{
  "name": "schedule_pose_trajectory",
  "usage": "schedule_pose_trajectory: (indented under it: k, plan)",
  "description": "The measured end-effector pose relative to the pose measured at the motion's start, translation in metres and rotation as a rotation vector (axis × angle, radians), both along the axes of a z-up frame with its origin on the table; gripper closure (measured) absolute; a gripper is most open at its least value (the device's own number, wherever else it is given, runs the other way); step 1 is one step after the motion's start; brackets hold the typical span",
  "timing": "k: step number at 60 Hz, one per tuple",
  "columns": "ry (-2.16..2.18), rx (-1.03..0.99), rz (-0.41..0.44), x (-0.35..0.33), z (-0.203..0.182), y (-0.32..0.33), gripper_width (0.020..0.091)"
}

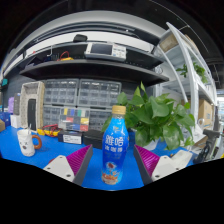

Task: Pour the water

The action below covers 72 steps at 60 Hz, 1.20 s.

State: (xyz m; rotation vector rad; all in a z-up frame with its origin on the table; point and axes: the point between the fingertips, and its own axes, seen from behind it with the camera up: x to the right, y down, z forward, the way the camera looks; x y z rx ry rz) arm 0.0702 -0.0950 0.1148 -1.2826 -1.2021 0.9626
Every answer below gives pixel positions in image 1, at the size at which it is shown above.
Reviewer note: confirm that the white power adapter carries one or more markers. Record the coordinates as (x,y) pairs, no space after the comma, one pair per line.
(185,157)

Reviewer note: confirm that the white shelf unit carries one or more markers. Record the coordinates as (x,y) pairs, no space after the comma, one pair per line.
(196,83)

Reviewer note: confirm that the black bench shelf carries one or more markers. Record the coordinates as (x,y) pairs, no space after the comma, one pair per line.
(93,70)

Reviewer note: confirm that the yellow multimeter with red leads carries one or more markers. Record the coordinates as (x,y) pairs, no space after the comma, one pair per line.
(50,130)

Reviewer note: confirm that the black metal stand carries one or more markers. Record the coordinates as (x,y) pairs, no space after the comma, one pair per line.
(208,143)

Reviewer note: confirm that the white oscilloscope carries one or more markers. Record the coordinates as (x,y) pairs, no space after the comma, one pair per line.
(105,50)

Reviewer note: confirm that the green potted plant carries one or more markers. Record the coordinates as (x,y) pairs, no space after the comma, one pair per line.
(153,116)

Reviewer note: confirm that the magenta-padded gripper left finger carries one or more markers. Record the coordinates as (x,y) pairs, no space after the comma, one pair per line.
(63,166)

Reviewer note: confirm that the beige woven basket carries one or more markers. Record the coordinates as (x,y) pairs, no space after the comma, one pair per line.
(24,106)

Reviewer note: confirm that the stirring stick in mug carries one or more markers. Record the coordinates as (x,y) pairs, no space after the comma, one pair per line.
(29,128)

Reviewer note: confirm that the black flat case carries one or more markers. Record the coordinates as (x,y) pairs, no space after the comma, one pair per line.
(31,115)

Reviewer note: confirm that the purple pouch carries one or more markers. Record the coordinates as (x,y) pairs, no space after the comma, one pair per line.
(11,105)

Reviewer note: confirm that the black box with white label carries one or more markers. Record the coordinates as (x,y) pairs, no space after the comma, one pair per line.
(70,137)

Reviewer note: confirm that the plain black box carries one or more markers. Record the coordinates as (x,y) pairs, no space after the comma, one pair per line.
(94,138)

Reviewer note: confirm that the flat round red coaster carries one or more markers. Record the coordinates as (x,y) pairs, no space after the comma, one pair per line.
(51,161)

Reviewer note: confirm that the brown cardboard box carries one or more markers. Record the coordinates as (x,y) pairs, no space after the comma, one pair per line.
(2,125)

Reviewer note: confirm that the small white box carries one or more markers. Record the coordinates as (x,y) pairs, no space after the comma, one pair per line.
(15,121)

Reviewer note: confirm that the grey upright box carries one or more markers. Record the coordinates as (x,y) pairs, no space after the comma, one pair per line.
(17,103)

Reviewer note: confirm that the blue drink bottle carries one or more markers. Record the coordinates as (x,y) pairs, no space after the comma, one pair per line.
(115,146)

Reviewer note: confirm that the grey cabinet with coloured drawers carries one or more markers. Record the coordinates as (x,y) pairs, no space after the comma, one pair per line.
(75,118)

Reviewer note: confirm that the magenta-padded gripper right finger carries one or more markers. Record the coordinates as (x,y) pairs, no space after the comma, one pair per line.
(160,166)

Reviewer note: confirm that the blue storage box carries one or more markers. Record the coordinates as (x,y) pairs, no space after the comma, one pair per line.
(5,117)

